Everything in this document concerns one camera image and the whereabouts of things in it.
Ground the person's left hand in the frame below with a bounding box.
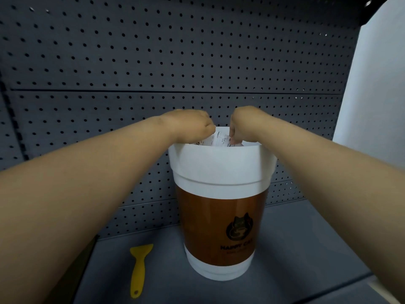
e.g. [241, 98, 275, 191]
[164, 109, 217, 145]

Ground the yellow plastic scraper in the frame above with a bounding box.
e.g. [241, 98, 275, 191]
[130, 243, 154, 299]

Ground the person's right hand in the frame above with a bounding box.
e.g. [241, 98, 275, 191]
[229, 105, 280, 145]

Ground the grey pegboard back panel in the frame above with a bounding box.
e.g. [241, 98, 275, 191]
[0, 0, 365, 239]

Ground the brown white cup-shaped bin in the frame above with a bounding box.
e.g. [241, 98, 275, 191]
[167, 125, 278, 281]

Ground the white barcode label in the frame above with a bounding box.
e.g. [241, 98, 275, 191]
[196, 129, 244, 149]

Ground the person's left forearm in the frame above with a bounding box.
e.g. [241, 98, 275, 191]
[0, 117, 173, 304]

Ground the grey metal shelf board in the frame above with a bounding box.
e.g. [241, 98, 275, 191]
[73, 199, 374, 304]

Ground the person's right forearm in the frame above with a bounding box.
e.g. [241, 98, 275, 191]
[269, 122, 405, 304]

